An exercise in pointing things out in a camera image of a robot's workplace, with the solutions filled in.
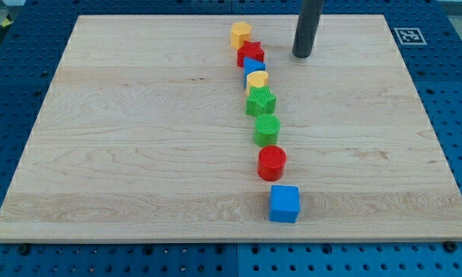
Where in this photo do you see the green cylinder block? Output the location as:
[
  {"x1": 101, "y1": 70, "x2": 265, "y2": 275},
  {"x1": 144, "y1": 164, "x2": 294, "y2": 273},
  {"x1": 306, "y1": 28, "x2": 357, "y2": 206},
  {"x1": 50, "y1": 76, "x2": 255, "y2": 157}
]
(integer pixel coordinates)
[{"x1": 254, "y1": 114, "x2": 281, "y2": 147}]

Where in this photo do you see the red star block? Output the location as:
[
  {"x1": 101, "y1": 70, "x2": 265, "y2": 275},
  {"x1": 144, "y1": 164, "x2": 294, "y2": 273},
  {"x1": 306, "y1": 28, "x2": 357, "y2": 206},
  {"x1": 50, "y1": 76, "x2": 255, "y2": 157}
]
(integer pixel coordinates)
[{"x1": 237, "y1": 41, "x2": 265, "y2": 68}]

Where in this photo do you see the blue triangle block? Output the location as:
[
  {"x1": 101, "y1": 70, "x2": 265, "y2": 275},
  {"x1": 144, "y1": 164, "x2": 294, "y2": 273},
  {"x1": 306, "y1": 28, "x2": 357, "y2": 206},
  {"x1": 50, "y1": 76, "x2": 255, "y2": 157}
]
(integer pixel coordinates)
[{"x1": 243, "y1": 57, "x2": 266, "y2": 87}]

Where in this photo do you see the light wooden board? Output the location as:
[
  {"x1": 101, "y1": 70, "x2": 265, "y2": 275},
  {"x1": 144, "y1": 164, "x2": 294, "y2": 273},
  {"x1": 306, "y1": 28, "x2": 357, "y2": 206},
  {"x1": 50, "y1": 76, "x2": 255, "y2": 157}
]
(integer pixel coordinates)
[{"x1": 0, "y1": 15, "x2": 462, "y2": 244}]

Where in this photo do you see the blue cube block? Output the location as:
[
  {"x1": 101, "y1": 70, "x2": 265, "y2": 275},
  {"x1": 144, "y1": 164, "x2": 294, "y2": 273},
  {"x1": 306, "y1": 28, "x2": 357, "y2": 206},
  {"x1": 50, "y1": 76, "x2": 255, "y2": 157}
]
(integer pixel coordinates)
[{"x1": 269, "y1": 185, "x2": 300, "y2": 223}]

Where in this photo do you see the white fiducial marker tag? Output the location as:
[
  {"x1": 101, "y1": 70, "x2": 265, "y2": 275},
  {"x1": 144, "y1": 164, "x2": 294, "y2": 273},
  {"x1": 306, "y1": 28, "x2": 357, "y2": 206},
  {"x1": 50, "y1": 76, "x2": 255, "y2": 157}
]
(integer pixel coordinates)
[{"x1": 394, "y1": 27, "x2": 427, "y2": 45}]

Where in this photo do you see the red cylinder block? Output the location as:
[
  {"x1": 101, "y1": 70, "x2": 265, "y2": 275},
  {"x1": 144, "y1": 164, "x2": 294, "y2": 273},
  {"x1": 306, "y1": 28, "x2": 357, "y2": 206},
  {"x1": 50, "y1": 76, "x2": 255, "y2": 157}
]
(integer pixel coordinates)
[{"x1": 257, "y1": 145, "x2": 287, "y2": 182}]

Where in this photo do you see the yellow hexagon block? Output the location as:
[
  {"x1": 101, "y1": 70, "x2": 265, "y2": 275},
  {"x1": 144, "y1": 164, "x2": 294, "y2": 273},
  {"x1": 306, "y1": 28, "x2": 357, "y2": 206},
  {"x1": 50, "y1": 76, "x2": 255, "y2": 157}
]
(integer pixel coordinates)
[{"x1": 230, "y1": 22, "x2": 252, "y2": 49}]

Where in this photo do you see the yellow heart block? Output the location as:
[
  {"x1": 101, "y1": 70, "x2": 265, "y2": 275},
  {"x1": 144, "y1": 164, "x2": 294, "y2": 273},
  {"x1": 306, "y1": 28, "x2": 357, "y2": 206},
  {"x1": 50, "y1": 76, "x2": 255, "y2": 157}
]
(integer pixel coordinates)
[{"x1": 245, "y1": 70, "x2": 269, "y2": 95}]

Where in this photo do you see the green star block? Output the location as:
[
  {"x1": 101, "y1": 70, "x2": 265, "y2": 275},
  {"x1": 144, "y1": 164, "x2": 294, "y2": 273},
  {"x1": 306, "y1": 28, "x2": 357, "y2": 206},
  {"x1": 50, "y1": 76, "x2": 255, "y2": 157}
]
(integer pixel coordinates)
[{"x1": 245, "y1": 85, "x2": 276, "y2": 117}]

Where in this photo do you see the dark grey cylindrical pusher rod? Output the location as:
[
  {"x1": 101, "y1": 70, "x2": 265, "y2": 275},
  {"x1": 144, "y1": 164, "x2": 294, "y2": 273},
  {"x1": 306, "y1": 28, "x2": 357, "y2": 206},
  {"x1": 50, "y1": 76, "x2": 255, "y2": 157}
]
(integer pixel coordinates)
[{"x1": 292, "y1": 0, "x2": 324, "y2": 58}]

